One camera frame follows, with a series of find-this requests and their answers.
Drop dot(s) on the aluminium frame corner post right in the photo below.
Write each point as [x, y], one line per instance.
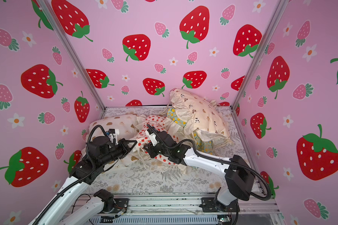
[267, 35]

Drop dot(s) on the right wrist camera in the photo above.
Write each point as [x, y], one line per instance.
[152, 137]

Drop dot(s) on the cream bear print pillow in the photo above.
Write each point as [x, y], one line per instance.
[128, 126]

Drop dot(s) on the red strawberry print pillow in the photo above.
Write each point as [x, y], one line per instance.
[160, 123]

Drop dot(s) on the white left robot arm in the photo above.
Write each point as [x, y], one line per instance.
[80, 178]

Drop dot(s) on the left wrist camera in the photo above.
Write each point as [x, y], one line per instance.
[113, 135]

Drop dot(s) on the aluminium frame corner post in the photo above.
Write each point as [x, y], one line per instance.
[49, 13]
[267, 35]

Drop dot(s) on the aluminium frame corner post left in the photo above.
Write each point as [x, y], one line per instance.
[49, 13]

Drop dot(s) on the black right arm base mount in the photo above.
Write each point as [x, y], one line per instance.
[219, 205]

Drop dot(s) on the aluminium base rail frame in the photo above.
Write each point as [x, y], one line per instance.
[187, 209]

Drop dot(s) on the yellow lemon print pillow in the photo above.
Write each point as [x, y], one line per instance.
[176, 129]

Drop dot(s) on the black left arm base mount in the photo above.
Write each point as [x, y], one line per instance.
[111, 204]

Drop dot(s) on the floral pattern table mat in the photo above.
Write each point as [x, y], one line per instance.
[149, 176]

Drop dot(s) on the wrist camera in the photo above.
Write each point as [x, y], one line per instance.
[113, 135]
[152, 137]

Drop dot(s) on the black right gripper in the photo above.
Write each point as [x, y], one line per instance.
[154, 147]

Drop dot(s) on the beige animal print pillow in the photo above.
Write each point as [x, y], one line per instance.
[200, 116]

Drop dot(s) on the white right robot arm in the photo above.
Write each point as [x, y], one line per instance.
[237, 173]

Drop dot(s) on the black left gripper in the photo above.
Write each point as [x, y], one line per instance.
[124, 147]

